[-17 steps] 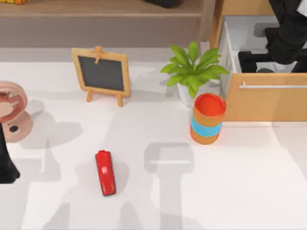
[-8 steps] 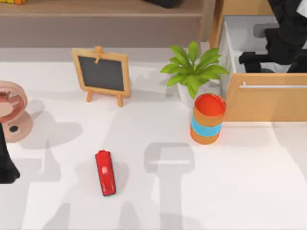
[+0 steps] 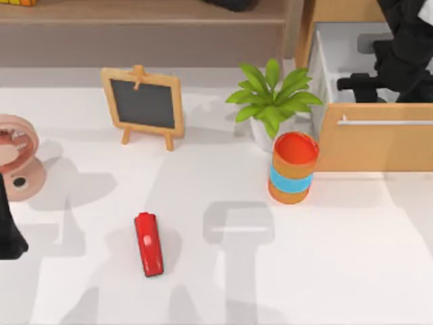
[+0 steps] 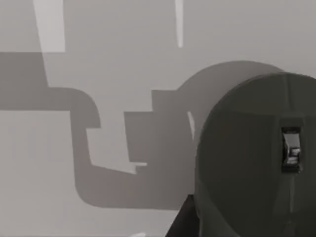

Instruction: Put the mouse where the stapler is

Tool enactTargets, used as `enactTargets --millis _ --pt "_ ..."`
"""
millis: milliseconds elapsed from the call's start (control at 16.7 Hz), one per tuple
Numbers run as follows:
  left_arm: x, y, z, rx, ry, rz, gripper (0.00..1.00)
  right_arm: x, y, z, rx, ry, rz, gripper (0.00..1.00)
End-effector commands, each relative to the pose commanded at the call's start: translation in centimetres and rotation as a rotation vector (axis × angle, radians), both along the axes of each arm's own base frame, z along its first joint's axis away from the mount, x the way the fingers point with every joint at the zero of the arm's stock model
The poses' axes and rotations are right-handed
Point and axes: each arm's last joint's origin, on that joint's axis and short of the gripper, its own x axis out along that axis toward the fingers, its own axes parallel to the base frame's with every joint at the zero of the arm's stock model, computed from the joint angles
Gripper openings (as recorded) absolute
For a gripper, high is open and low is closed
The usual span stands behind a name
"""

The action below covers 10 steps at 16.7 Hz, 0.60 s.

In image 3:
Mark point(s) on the pale wooden drawer front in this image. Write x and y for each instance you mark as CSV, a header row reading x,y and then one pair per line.
x,y
379,149

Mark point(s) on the pale wooden cupboard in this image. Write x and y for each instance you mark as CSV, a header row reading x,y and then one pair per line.
x,y
345,10

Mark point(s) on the green plant in white pot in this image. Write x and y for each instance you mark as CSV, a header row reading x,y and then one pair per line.
x,y
270,101

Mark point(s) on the stack of coloured rings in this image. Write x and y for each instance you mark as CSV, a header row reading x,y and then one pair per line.
x,y
292,169

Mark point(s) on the black object on shelf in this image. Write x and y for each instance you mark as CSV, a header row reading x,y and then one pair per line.
x,y
233,4

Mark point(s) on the wooden framed blackboard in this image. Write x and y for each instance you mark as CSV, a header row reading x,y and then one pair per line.
x,y
143,103

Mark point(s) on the brown wooden open shelf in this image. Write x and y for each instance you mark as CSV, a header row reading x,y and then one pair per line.
x,y
142,37

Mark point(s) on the red stapler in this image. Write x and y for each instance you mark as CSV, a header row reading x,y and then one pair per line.
x,y
149,245

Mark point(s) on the pink desk fan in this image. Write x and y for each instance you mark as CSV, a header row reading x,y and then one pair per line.
x,y
27,169

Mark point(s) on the yellow and orange block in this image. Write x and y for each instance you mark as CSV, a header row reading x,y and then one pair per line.
x,y
20,2

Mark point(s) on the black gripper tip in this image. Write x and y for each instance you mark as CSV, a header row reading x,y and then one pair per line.
x,y
8,233

